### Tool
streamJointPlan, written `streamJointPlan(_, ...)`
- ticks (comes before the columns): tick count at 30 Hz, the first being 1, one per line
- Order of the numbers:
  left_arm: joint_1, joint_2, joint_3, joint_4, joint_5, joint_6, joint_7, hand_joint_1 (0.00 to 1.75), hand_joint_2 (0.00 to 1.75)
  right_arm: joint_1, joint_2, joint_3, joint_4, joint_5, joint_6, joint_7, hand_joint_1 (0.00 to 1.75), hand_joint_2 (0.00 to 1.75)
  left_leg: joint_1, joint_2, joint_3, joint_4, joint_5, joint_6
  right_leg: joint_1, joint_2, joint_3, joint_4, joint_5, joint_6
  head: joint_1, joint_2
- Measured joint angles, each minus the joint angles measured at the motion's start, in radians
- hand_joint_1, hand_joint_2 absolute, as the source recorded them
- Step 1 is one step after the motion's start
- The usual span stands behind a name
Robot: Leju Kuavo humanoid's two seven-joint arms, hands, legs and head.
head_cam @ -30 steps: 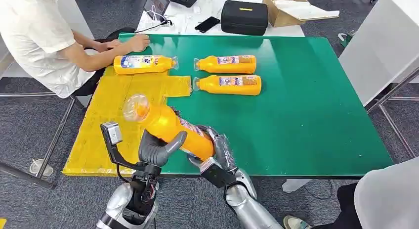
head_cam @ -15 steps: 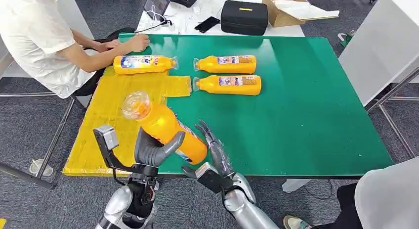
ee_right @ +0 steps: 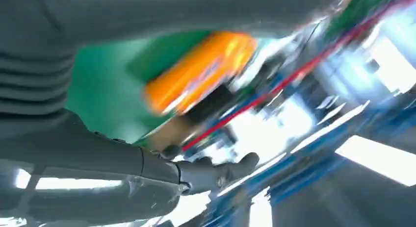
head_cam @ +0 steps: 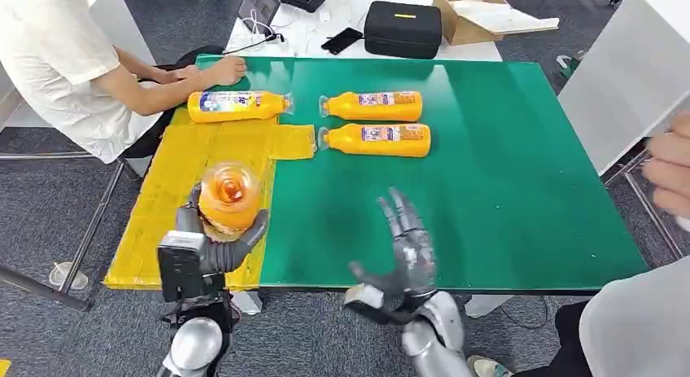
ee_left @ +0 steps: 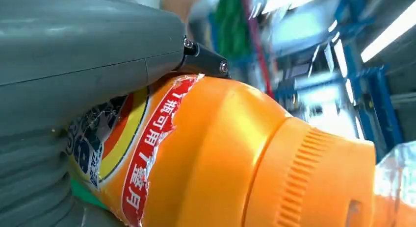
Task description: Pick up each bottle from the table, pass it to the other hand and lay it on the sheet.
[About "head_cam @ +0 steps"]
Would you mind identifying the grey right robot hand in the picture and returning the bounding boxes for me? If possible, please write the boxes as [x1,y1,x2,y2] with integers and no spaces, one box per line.
[347,186,438,311]

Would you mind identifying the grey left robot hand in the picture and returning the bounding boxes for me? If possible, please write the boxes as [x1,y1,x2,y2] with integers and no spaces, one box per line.
[174,182,269,274]

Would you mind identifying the orange drink bottle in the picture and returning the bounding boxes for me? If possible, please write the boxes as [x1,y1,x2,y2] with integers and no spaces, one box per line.
[186,90,294,125]
[318,90,424,123]
[197,160,264,237]
[317,123,432,159]

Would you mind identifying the white table leg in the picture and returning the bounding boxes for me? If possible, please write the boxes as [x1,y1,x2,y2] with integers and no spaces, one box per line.
[463,294,514,319]
[230,291,264,317]

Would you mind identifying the yellow sheet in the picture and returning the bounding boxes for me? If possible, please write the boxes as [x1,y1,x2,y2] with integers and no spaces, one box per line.
[103,105,318,292]

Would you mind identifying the person's shoe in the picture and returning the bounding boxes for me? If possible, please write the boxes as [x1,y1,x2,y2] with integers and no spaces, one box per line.
[467,355,514,377]

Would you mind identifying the green table mat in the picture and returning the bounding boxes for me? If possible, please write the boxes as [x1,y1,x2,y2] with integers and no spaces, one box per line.
[194,54,650,296]

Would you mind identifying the clear plastic cup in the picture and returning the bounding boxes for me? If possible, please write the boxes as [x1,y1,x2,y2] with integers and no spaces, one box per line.
[47,261,90,292]

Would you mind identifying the person's right hand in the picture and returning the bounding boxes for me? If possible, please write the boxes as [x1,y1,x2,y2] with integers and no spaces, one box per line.
[206,55,248,88]

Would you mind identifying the standing person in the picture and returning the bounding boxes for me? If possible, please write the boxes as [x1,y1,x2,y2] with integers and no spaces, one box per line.
[512,256,690,377]

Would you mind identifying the black carry case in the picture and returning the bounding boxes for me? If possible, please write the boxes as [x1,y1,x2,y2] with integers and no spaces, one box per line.
[364,0,443,60]

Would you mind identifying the black smartphone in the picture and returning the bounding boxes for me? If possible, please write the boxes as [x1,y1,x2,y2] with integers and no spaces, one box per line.
[321,26,365,55]

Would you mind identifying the cardboard box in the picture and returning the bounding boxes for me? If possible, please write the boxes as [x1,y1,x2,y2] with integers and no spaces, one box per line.
[431,0,561,46]

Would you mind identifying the green white small object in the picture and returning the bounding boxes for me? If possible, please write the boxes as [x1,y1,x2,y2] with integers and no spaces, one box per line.
[555,52,583,80]

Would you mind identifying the seated person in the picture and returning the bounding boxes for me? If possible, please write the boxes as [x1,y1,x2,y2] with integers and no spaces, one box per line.
[0,0,165,165]

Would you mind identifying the white foam sheet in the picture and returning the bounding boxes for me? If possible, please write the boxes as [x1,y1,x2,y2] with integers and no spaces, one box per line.
[450,0,561,36]

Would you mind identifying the standing person's hand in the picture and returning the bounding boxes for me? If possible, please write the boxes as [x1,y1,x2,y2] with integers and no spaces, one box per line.
[640,112,690,233]

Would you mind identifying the white side table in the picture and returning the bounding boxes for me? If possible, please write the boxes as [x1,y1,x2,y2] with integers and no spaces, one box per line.
[557,0,690,177]

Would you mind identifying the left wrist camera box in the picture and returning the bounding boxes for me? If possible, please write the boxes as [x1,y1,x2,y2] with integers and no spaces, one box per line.
[156,230,228,304]

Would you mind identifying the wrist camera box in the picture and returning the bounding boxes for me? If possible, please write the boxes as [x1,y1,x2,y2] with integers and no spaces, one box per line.
[156,230,228,304]
[343,283,403,326]

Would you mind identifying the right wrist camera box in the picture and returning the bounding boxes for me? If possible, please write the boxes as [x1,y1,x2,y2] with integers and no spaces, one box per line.
[343,283,403,326]

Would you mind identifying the black floor cable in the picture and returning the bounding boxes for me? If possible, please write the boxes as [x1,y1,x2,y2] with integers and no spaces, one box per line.
[498,297,551,332]

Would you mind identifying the metal floor frame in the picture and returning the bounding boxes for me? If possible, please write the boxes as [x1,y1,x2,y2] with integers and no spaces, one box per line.
[0,150,129,313]

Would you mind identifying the white cable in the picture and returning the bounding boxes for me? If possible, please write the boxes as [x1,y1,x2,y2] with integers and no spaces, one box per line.
[239,7,277,39]

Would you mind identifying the metal side table frame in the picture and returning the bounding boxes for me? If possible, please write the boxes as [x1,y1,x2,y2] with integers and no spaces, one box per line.
[600,147,688,262]

